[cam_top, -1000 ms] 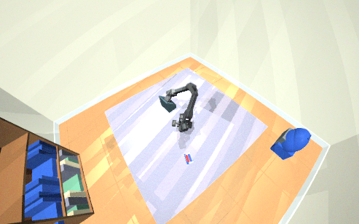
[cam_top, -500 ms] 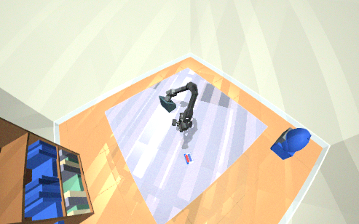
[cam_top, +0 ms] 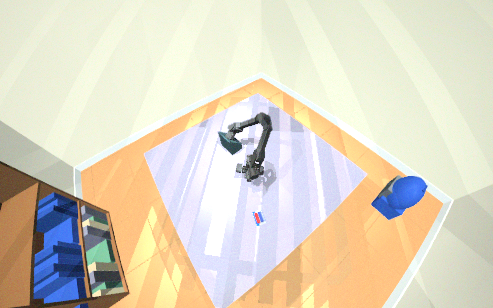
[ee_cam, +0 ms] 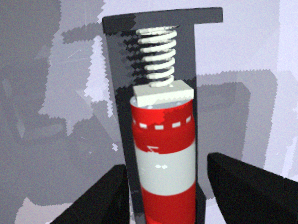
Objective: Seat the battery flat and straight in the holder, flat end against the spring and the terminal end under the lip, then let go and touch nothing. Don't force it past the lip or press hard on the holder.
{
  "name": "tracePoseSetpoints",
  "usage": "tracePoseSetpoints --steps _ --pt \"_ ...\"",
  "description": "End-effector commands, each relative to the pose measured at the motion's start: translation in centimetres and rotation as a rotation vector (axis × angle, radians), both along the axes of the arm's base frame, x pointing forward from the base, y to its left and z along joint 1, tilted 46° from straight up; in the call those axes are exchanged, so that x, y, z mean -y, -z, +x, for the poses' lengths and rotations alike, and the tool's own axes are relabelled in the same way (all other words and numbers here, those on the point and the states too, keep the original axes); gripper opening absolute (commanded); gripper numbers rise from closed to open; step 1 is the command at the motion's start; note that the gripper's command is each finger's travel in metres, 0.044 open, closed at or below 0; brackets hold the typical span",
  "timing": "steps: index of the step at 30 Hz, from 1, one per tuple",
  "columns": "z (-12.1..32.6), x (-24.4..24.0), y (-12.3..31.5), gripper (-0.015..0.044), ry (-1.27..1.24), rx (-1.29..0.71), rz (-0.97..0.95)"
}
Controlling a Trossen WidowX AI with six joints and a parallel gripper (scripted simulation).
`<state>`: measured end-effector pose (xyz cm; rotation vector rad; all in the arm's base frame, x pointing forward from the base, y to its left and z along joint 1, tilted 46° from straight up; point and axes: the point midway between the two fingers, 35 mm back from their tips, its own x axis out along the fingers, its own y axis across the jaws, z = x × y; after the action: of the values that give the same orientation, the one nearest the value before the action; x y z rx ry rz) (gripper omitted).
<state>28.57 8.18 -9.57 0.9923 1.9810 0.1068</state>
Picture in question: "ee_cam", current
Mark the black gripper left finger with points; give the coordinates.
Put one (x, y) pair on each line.
(105, 202)

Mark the red and white striped battery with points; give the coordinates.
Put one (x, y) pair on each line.
(165, 144)

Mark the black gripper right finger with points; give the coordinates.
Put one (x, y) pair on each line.
(251, 195)

